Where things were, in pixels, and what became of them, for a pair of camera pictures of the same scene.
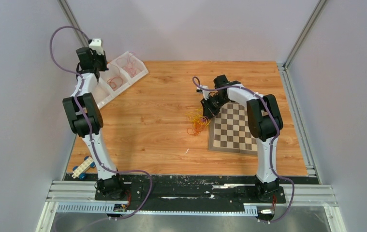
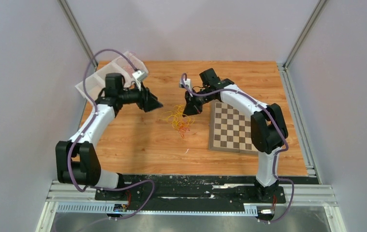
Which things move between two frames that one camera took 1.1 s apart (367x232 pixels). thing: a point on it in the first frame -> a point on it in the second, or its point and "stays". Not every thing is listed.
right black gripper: (209, 111) -> (193, 107)
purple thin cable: (130, 68) -> (135, 68)
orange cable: (198, 127) -> (182, 129)
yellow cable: (198, 117) -> (176, 117)
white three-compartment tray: (121, 73) stays
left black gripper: (104, 58) -> (146, 101)
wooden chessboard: (229, 130) stays
